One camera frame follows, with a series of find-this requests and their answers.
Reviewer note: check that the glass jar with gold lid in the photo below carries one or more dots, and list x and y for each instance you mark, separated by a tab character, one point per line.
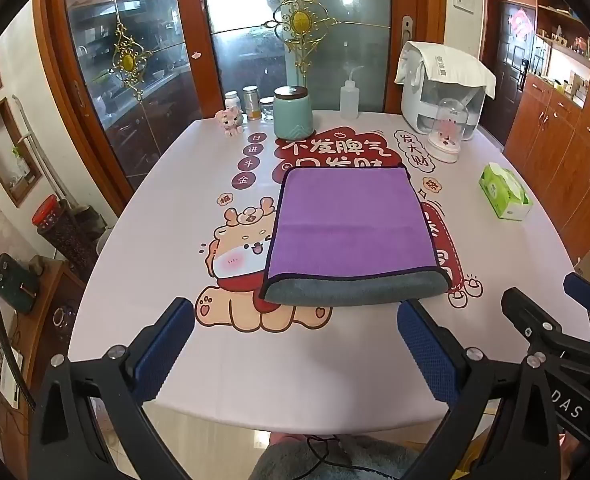
251	102

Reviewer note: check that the wooden side table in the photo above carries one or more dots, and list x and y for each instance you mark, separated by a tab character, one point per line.
50	300

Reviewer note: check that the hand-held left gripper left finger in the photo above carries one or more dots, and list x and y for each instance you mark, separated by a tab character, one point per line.
167	347

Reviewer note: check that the dark brown entrance door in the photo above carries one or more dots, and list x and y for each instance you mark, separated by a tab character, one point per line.
505	85

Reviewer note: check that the white pill bottle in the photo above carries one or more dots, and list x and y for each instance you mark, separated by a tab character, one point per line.
231	101

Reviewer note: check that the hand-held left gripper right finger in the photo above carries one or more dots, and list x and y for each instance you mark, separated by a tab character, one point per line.
425	352

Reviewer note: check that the green tissue pack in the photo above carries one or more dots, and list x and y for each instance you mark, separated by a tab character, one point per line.
505	192

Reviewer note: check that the red door decoration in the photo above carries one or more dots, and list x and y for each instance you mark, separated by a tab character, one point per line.
520	22

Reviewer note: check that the printed cartoon tablecloth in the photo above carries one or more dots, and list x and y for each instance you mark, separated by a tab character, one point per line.
175	185

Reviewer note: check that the person's grey fleece clothing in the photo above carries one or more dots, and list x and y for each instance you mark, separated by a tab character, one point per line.
285	462

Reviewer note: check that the white water dispenser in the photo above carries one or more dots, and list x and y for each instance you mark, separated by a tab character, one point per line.
425	105

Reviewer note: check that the red lidded storage jar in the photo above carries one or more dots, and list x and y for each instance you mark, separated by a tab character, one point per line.
62	230

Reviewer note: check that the purple and grey towel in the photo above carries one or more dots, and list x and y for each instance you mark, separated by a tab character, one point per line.
345	220

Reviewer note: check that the glass dome with pink figure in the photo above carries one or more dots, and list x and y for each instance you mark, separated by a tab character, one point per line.
447	130

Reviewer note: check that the pink plush toy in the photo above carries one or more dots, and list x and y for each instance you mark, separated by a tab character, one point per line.
230	121

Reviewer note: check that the small gold door ornament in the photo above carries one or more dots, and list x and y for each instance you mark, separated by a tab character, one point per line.
127	60

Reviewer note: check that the green ceramic canister dark lid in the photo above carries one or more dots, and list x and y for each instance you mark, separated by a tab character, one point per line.
294	115

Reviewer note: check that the white cloth cover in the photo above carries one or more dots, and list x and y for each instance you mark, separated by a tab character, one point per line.
450	62

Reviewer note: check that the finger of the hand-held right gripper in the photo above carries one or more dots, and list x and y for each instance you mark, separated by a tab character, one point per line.
525	312
587	292

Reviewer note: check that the wood framed glass door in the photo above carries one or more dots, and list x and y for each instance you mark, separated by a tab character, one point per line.
175	35

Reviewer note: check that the large gold door ornament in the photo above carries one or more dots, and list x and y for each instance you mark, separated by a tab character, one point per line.
300	21

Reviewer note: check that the dark green device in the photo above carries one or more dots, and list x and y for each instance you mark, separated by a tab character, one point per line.
17	285

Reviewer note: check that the clear plastic squeeze bottle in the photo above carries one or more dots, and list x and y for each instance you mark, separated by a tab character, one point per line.
349	97

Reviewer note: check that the white power strip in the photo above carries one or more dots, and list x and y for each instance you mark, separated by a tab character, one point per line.
12	377

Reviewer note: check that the wood framed wall niche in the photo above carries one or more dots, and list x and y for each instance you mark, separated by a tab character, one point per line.
10	152

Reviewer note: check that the small glass jar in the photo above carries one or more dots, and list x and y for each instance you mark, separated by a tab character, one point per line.
267	109

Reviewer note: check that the wooden wall cabinet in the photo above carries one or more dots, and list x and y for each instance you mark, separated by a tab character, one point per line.
560	135

